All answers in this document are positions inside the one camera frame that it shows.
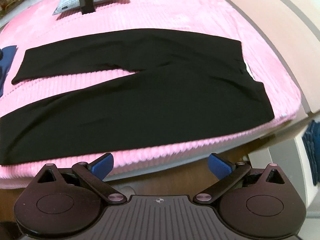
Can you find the black trousers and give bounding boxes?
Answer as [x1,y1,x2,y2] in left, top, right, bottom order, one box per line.
[1,29,274,165]

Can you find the pile of dark clothes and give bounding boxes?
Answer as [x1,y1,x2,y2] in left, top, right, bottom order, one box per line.
[0,46,17,96]

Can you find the folded blue jeans stack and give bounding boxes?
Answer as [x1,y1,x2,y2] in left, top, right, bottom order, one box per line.
[302,120,319,185]

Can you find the pink bed blanket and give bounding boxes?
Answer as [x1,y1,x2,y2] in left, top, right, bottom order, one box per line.
[1,0,301,179]

